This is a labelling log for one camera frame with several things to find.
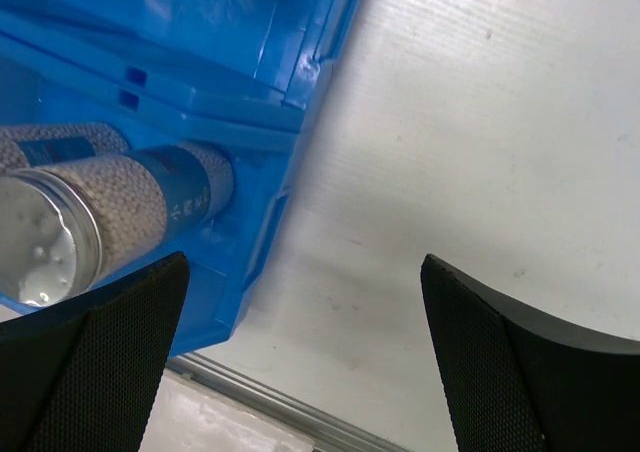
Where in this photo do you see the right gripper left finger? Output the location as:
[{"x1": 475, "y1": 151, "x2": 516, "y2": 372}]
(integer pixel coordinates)
[{"x1": 1, "y1": 252, "x2": 190, "y2": 451}]

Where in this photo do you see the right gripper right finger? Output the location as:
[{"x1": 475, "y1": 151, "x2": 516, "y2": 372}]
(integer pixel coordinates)
[{"x1": 420, "y1": 254, "x2": 639, "y2": 451}]

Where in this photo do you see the silver-cap shaker bottle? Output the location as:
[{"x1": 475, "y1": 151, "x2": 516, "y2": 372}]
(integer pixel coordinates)
[
  {"x1": 1, "y1": 122, "x2": 130, "y2": 176},
  {"x1": 1, "y1": 142, "x2": 234, "y2": 307}
]

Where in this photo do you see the blue three-compartment plastic bin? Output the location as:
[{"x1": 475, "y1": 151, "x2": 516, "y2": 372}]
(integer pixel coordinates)
[{"x1": 1, "y1": 0, "x2": 361, "y2": 355}]

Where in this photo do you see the aluminium front rail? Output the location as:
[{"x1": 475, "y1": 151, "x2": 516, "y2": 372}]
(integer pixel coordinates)
[{"x1": 167, "y1": 353, "x2": 403, "y2": 451}]

